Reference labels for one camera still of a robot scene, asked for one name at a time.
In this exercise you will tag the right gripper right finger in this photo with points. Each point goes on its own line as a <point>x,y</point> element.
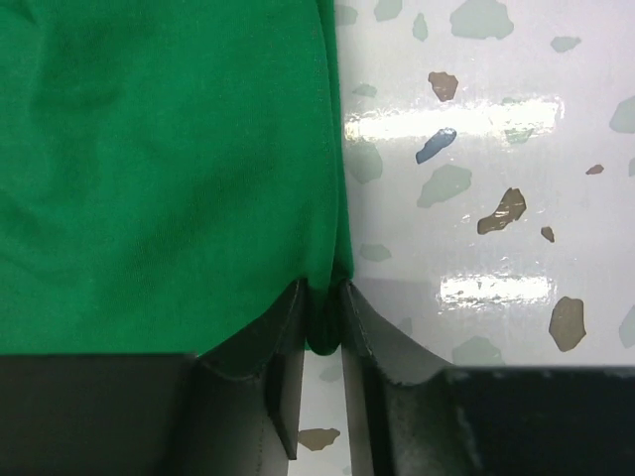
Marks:
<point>410,412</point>

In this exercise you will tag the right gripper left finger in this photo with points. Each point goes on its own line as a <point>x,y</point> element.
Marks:
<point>234,410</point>

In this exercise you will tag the green t shirt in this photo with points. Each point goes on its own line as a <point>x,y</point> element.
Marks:
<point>168,168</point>

